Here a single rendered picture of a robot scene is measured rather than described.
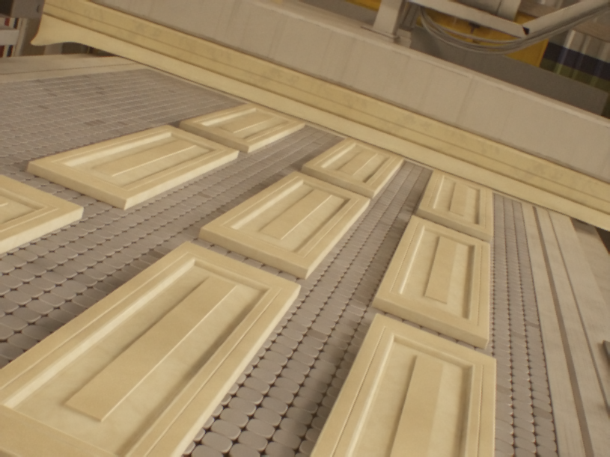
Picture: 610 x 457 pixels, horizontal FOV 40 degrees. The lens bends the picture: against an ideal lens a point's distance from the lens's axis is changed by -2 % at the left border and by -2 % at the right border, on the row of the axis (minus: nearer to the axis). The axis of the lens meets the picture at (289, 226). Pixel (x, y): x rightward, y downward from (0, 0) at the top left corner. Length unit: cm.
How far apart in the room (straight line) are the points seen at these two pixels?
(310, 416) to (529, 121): 206
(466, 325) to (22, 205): 71
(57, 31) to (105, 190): 181
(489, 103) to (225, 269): 178
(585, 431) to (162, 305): 59
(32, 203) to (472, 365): 68
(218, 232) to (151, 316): 38
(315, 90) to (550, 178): 84
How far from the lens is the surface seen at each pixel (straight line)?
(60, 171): 150
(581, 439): 121
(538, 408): 125
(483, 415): 110
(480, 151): 292
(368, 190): 210
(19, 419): 79
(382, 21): 373
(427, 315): 137
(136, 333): 100
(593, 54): 723
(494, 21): 364
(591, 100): 518
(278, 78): 299
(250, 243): 141
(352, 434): 93
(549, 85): 515
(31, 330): 98
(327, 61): 295
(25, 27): 378
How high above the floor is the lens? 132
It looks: 16 degrees down
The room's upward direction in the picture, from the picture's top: 18 degrees clockwise
